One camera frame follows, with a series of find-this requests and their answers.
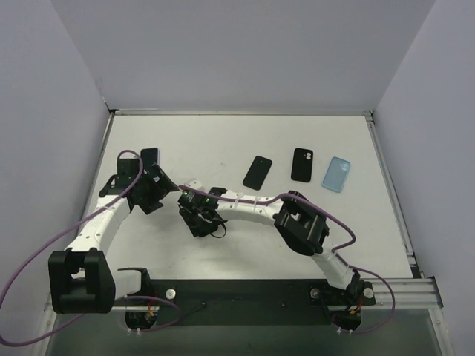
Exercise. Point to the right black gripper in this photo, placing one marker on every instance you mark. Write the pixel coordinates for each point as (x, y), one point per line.
(197, 221)

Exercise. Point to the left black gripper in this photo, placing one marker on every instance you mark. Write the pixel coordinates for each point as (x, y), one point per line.
(156, 182)

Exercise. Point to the black phone case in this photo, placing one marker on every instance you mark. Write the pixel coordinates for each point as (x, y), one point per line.
(301, 170)

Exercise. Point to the light blue phone case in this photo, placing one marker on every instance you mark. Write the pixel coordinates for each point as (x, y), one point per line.
(336, 174)

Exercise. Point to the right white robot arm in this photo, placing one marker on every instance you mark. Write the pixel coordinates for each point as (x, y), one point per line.
(301, 224)

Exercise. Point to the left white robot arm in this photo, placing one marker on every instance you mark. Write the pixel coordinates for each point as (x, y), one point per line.
(81, 280)

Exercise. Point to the phone with lilac edge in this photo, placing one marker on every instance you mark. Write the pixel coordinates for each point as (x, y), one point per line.
(150, 156)

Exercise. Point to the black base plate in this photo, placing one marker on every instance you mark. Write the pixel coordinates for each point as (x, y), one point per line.
(244, 303)

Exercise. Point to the aluminium front rail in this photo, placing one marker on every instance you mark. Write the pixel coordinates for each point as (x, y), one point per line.
(403, 293)

